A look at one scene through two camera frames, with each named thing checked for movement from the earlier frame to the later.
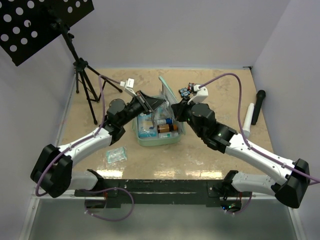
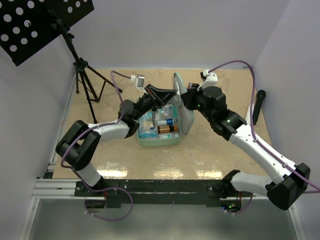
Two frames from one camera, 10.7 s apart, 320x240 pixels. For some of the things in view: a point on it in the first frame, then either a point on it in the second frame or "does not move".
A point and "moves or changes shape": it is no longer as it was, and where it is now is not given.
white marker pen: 247,124 does not move
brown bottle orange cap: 166,128 does not move
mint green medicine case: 158,128 moves or changes shape
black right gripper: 180,108 to 188,97
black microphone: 260,95 does not move
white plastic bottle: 168,135 does not move
